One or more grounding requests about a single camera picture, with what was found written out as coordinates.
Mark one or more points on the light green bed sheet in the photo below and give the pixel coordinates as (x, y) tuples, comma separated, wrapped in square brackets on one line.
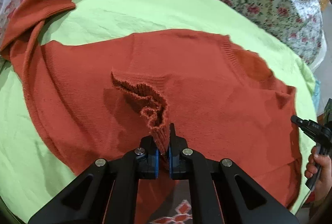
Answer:
[(145, 6)]

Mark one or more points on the red patterned floor mat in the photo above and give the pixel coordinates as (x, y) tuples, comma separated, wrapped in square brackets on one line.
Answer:
[(176, 209)]

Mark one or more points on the rust orange knit sweater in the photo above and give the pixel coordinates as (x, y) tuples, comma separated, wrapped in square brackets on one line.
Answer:
[(73, 104)]

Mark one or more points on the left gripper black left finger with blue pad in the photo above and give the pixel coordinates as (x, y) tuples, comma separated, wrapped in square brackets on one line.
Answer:
[(147, 157)]

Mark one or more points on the light blue cloth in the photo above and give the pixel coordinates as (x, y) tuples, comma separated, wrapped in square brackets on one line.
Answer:
[(316, 95)]

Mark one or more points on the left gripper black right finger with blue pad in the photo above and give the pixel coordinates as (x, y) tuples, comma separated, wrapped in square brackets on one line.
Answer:
[(177, 166)]

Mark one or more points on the person's right hand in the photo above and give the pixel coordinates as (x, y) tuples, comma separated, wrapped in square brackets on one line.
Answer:
[(323, 184)]

